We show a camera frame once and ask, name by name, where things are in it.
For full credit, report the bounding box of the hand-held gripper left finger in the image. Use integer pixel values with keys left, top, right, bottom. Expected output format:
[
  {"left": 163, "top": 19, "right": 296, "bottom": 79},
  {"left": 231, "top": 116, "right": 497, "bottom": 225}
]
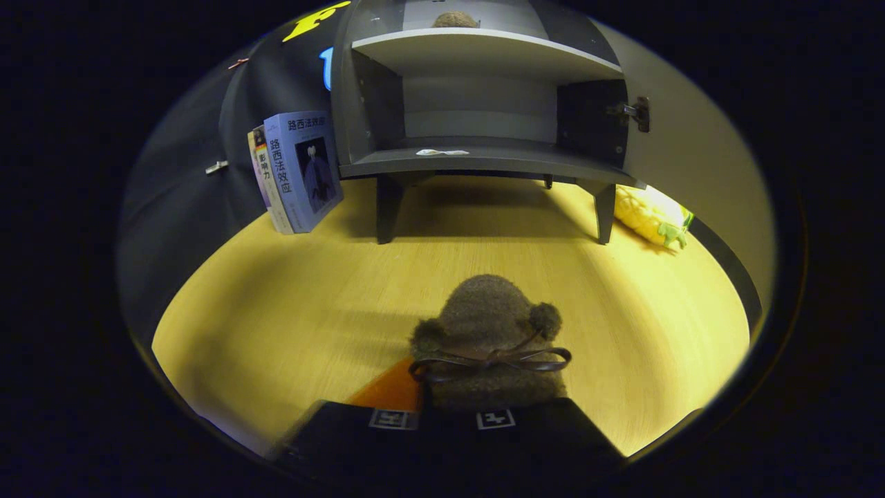
[{"left": 273, "top": 356, "right": 426, "bottom": 481}]

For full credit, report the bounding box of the yellow corn plush toy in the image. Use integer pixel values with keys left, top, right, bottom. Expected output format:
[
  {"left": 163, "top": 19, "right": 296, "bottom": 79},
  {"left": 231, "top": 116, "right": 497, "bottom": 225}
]
[{"left": 613, "top": 185, "right": 695, "bottom": 251}]

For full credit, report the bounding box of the black backdrop cloth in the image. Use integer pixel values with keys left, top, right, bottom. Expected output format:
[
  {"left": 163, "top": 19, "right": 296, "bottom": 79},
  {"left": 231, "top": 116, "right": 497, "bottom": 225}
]
[{"left": 118, "top": 0, "right": 353, "bottom": 347}]

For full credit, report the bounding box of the grey shoe cabinet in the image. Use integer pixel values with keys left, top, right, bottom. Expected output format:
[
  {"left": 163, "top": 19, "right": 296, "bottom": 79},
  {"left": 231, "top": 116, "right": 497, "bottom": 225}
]
[{"left": 330, "top": 0, "right": 647, "bottom": 244}]

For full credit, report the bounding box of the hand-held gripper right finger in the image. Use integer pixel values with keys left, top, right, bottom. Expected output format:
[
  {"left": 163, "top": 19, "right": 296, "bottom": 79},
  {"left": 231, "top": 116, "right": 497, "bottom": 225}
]
[{"left": 425, "top": 398, "right": 626, "bottom": 481}]

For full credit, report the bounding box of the blue book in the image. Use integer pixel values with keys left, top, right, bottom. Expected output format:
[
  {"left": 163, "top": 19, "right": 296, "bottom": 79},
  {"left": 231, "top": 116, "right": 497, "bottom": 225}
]
[{"left": 263, "top": 111, "right": 344, "bottom": 234}]

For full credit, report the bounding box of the white spine book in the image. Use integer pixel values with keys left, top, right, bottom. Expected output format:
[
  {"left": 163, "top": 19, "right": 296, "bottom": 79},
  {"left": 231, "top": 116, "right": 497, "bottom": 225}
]
[{"left": 253, "top": 125, "right": 294, "bottom": 234}]

